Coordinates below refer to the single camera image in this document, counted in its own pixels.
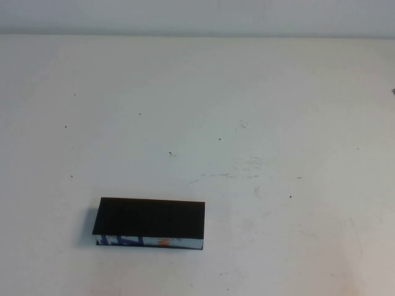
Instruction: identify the black printed glasses case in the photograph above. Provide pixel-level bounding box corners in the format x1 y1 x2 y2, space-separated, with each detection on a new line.
91 197 206 251

